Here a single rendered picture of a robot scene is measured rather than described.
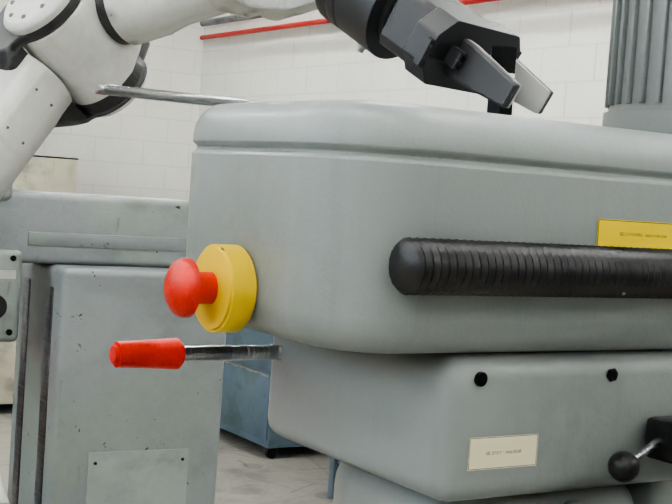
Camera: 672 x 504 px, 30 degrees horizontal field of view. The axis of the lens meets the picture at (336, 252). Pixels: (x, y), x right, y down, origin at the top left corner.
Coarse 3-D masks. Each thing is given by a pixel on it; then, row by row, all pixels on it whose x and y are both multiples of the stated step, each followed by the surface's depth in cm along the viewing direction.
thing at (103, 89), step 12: (108, 84) 92; (120, 96) 94; (132, 96) 93; (144, 96) 93; (156, 96) 93; (168, 96) 94; (180, 96) 94; (192, 96) 95; (204, 96) 96; (216, 96) 96
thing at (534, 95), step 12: (516, 60) 99; (516, 72) 98; (528, 72) 98; (528, 84) 98; (540, 84) 97; (516, 96) 98; (528, 96) 98; (540, 96) 97; (528, 108) 98; (540, 108) 97
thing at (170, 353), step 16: (112, 352) 92; (128, 352) 92; (144, 352) 92; (160, 352) 93; (176, 352) 94; (192, 352) 95; (208, 352) 96; (224, 352) 96; (240, 352) 97; (256, 352) 98; (272, 352) 99; (160, 368) 94; (176, 368) 94
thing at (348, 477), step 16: (336, 480) 99; (352, 480) 97; (368, 480) 95; (384, 480) 94; (336, 496) 99; (352, 496) 96; (368, 496) 95; (384, 496) 93; (400, 496) 92; (416, 496) 90; (512, 496) 89; (528, 496) 90; (544, 496) 91; (560, 496) 91; (576, 496) 92; (592, 496) 93; (608, 496) 94; (624, 496) 95
